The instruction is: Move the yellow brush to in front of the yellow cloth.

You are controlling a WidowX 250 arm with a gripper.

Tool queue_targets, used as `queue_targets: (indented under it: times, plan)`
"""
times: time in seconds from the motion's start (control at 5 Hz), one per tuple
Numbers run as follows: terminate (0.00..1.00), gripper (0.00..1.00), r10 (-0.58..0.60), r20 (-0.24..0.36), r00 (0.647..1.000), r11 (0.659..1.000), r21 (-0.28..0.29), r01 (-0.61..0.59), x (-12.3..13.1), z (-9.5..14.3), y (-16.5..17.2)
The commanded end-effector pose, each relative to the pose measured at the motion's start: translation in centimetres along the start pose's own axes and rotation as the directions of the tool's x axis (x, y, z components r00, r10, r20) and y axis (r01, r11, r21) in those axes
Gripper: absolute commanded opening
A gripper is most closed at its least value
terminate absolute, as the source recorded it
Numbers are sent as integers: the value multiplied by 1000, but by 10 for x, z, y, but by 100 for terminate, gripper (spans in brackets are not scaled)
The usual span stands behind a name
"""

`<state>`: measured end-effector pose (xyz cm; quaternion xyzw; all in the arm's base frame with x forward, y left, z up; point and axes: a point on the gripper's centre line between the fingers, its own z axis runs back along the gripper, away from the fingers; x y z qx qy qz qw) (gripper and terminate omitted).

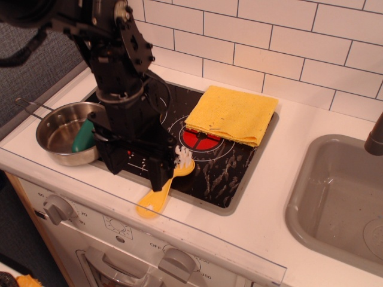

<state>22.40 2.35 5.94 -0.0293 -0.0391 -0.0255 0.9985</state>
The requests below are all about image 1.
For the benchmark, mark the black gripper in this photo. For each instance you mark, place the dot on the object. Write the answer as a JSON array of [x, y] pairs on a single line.
[[133, 124]]

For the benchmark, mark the yellow dish brush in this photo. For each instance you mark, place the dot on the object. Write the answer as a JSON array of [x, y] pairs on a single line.
[[153, 203]]

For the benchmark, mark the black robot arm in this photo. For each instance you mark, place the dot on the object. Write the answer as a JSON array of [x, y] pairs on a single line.
[[105, 33]]

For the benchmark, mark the green toy vegetable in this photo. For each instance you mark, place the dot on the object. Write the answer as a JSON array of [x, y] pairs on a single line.
[[84, 138]]

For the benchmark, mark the black toy stovetop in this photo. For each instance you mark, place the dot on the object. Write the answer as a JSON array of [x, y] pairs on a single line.
[[222, 167]]

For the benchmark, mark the stainless steel pot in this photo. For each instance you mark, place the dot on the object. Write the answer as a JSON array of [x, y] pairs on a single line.
[[57, 131]]

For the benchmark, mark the grey timer knob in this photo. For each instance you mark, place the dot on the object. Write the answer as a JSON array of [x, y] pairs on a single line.
[[57, 209]]

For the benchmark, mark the grey oven knob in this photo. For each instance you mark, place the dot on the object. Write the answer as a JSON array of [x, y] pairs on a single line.
[[177, 264]]

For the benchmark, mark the yellow folded cloth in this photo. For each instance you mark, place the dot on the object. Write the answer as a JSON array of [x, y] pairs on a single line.
[[234, 115]]

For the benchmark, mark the yellow object bottom corner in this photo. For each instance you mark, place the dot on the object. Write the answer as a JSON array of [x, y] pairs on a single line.
[[27, 281]]

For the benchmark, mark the grey sink basin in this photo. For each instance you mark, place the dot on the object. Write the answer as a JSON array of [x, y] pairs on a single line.
[[335, 206]]

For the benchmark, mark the grey faucet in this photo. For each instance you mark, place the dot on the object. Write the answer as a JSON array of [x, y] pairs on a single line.
[[373, 144]]

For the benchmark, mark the grey oven door handle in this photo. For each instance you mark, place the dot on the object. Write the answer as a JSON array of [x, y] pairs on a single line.
[[128, 271]]

